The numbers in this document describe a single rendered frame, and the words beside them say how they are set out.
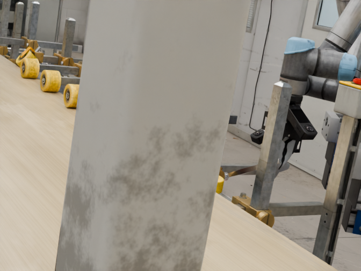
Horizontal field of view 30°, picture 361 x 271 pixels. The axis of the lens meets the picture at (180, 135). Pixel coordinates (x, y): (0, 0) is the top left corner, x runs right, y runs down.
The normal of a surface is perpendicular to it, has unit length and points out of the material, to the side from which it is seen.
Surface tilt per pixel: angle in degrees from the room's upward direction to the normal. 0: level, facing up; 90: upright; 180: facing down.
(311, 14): 90
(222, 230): 0
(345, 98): 90
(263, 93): 90
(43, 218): 0
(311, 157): 91
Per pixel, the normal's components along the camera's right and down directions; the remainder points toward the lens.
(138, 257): 0.49, 0.27
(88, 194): -0.86, -0.03
